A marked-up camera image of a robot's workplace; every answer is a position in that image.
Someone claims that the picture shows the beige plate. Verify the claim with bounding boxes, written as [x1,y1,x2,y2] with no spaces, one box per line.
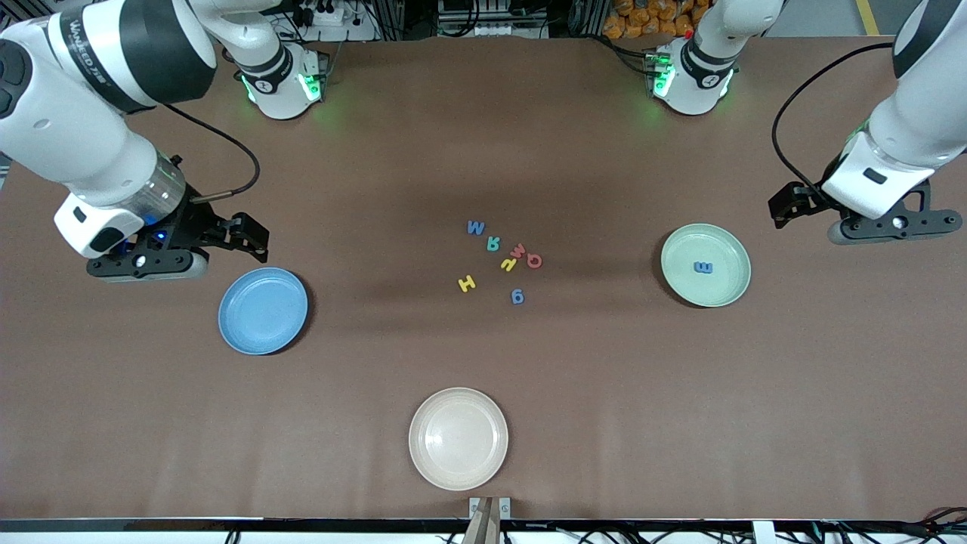
[409,387,509,492]

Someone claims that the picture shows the blue plate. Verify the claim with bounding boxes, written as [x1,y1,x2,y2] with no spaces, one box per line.
[218,267,309,357]

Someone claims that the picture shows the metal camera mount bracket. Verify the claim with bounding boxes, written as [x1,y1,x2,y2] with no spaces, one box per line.
[468,496,512,544]

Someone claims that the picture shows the white power strip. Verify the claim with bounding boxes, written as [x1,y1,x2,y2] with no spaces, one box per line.
[291,0,378,42]

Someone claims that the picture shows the green plate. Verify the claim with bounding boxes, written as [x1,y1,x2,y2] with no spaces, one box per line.
[660,223,752,308]

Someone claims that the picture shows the orange packet pile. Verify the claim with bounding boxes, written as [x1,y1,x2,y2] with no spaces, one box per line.
[602,0,696,40]

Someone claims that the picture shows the brown table mat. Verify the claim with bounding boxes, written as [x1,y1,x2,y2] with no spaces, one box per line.
[0,38,967,522]

